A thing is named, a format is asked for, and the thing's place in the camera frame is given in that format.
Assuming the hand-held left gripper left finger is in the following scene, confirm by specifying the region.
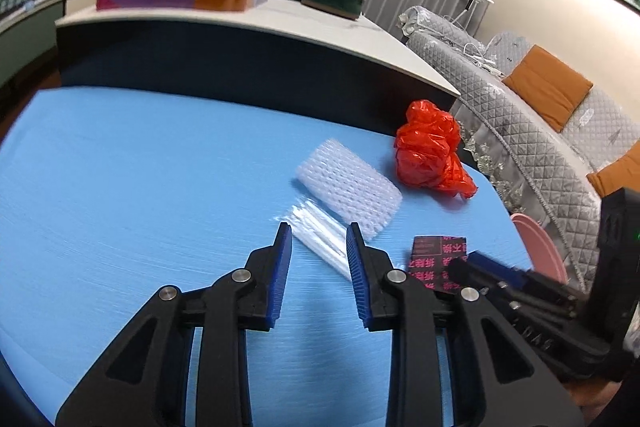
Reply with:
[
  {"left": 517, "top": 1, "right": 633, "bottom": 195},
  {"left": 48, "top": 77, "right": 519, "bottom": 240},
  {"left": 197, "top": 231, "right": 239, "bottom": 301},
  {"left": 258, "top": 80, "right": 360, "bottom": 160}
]
[{"left": 55, "top": 222, "right": 294, "bottom": 427}]

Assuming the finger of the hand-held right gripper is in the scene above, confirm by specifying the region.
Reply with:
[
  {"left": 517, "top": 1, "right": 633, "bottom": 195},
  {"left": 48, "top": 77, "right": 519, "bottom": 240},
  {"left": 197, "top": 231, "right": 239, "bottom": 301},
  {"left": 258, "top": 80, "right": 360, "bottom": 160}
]
[
  {"left": 444, "top": 258, "right": 623, "bottom": 380},
  {"left": 467, "top": 250, "right": 593, "bottom": 308}
]

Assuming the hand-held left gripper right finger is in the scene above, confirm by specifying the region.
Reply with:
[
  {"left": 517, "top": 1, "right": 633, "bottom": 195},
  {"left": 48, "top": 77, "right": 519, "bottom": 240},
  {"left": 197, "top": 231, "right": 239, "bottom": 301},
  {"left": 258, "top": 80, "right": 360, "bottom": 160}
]
[{"left": 346, "top": 222, "right": 585, "bottom": 427}]

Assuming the clear plastic wrapper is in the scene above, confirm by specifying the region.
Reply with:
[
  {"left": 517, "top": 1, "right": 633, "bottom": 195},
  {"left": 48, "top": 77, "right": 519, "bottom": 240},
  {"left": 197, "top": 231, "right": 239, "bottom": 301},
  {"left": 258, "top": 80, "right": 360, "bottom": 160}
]
[{"left": 277, "top": 199, "right": 358, "bottom": 283}]

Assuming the black and pink packet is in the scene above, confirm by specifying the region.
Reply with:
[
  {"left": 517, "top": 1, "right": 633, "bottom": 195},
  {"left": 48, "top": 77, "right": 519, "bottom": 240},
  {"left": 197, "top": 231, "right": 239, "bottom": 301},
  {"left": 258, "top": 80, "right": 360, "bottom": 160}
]
[{"left": 406, "top": 234, "right": 471, "bottom": 295}]

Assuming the orange cushion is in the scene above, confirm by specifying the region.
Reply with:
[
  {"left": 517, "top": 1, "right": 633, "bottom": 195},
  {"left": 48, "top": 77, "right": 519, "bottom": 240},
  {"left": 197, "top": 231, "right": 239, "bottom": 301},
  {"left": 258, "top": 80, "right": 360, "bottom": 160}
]
[
  {"left": 501, "top": 44, "right": 594, "bottom": 132},
  {"left": 586, "top": 141, "right": 640, "bottom": 198}
]

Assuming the white foam net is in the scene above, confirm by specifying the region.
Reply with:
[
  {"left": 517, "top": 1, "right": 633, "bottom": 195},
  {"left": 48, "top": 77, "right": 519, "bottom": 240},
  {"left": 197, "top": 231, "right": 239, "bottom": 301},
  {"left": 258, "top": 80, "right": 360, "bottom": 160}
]
[{"left": 292, "top": 138, "right": 405, "bottom": 242}]

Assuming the grey quilted sofa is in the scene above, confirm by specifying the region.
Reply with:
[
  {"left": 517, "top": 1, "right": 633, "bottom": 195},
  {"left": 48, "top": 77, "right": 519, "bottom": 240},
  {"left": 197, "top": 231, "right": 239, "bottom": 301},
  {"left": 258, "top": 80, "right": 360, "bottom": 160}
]
[{"left": 397, "top": 6, "right": 640, "bottom": 280}]

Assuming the red plastic bag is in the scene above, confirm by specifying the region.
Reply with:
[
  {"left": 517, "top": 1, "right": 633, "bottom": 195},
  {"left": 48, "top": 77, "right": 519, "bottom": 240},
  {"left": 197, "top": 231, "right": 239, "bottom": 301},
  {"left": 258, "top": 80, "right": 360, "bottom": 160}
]
[{"left": 394, "top": 99, "right": 480, "bottom": 200}]

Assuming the blue mat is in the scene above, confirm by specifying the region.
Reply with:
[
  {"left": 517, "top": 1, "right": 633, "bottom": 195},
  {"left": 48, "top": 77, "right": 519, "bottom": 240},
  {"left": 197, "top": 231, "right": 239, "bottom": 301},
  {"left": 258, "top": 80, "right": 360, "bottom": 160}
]
[{"left": 0, "top": 86, "right": 531, "bottom": 427}]

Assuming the pale patterned cushion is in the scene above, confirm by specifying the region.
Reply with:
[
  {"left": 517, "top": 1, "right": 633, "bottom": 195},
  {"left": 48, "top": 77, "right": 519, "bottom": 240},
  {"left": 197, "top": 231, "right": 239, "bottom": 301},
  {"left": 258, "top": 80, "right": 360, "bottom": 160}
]
[{"left": 487, "top": 32, "right": 533, "bottom": 80}]

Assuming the white desk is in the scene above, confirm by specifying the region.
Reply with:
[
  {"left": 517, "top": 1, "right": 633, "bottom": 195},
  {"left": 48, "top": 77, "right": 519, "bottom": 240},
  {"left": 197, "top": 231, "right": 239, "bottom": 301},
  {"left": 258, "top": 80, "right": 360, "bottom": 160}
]
[{"left": 54, "top": 0, "right": 462, "bottom": 142}]

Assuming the white cable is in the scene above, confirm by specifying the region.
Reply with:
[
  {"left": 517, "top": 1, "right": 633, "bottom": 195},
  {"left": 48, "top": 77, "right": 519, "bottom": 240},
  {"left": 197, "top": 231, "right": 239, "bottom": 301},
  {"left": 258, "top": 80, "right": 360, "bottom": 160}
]
[{"left": 462, "top": 42, "right": 506, "bottom": 78}]

